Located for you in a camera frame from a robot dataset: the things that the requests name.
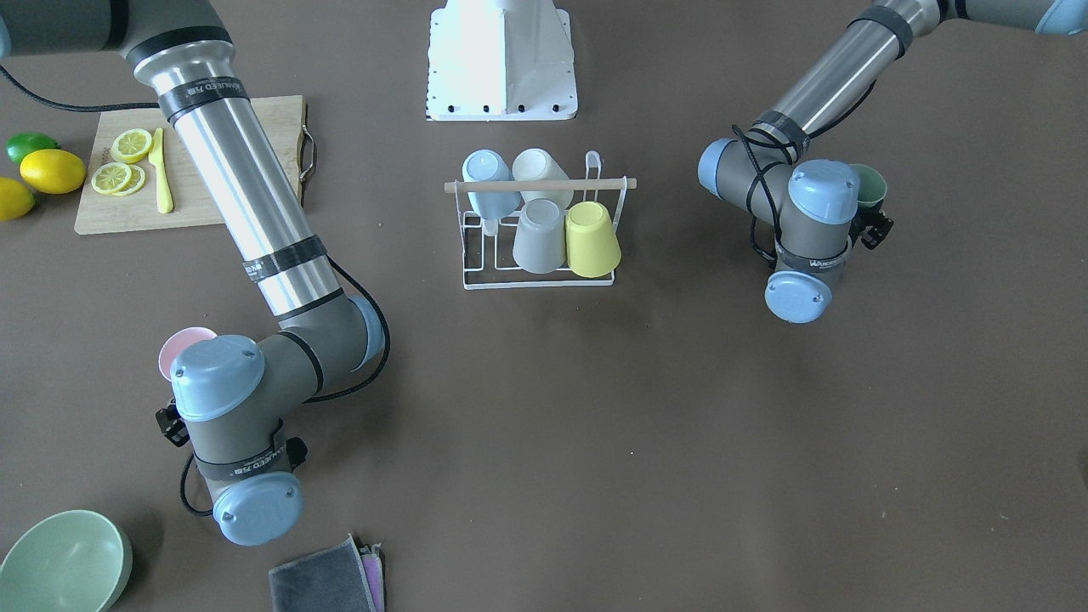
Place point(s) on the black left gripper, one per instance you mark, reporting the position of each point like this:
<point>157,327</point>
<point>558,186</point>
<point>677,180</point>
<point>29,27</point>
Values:
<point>875,228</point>

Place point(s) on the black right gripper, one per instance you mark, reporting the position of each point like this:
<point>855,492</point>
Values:
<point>172,425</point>

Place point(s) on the green plastic cup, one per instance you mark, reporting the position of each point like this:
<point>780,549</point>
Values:
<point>872,189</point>

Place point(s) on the pink plastic cup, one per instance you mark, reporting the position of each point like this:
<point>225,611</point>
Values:
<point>178,343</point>

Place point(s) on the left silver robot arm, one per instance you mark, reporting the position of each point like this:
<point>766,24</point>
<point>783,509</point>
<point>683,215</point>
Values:
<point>820,209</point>

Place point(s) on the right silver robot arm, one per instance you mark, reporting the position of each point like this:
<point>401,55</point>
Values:
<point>232,394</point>

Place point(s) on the yellow plastic cup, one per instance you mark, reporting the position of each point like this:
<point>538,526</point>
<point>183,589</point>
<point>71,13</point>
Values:
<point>593,249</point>

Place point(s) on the grey plastic cup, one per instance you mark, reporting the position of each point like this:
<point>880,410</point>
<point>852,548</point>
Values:
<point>539,242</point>

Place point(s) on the white plastic cup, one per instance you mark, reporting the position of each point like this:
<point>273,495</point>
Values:
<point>537,165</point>

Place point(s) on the light blue plastic cup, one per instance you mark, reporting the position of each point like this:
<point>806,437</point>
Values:
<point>487,166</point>

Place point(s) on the green bowl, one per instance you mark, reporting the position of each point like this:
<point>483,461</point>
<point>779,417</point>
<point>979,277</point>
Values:
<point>76,560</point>

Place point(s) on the grey folded cloth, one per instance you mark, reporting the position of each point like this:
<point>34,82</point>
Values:
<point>328,580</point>

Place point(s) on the pink cloth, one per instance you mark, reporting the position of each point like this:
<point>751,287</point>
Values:
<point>371,558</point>

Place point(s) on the lemon slice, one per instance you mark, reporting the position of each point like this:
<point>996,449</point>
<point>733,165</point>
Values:
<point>131,146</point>
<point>118,179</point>

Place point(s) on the yellow plastic knife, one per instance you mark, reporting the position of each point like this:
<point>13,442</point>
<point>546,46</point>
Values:
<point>157,160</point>

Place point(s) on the yellow lemon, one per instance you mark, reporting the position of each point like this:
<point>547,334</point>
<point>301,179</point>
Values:
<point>53,172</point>
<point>16,199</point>

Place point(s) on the green lime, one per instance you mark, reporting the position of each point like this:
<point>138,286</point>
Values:
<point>21,145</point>

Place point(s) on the white wire cup holder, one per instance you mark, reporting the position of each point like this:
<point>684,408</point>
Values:
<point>487,245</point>

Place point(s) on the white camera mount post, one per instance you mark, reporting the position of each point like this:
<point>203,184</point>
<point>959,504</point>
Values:
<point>501,61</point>

